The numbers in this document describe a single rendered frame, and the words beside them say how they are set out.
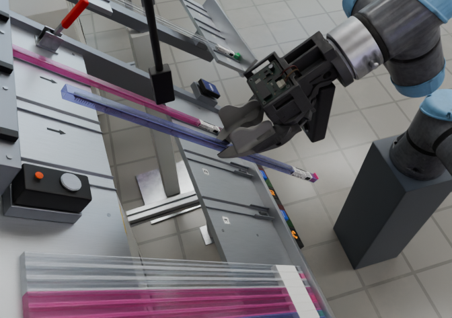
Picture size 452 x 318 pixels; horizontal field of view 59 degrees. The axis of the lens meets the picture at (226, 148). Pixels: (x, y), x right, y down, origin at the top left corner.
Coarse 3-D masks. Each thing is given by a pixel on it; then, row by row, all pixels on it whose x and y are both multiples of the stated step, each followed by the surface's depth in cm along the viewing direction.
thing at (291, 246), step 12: (252, 168) 89; (252, 180) 88; (264, 192) 85; (264, 204) 84; (276, 204) 83; (276, 216) 82; (276, 228) 81; (288, 228) 80; (288, 240) 79; (288, 252) 78; (300, 252) 77; (300, 264) 76; (312, 276) 74; (312, 288) 73; (324, 300) 71; (324, 312) 70
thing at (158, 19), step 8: (112, 0) 86; (120, 0) 87; (128, 8) 89; (136, 8) 90; (160, 16) 95; (168, 24) 96; (176, 24) 98; (184, 32) 99; (192, 32) 101; (200, 40) 103; (208, 40) 105; (216, 48) 107
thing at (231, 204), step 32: (192, 128) 85; (192, 160) 76; (224, 160) 85; (224, 192) 76; (256, 192) 86; (224, 224) 69; (256, 224) 77; (224, 256) 64; (256, 256) 70; (288, 256) 77
